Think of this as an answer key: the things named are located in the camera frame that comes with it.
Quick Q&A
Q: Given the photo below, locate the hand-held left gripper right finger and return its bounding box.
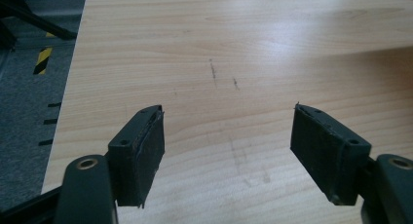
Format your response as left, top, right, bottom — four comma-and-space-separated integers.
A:
289, 102, 372, 206

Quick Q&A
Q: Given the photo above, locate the yellow black hazard tape strip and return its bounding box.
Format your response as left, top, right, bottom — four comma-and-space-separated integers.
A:
32, 47, 54, 76

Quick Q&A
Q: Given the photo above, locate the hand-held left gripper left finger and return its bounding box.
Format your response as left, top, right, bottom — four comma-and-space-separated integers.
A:
107, 104, 166, 209

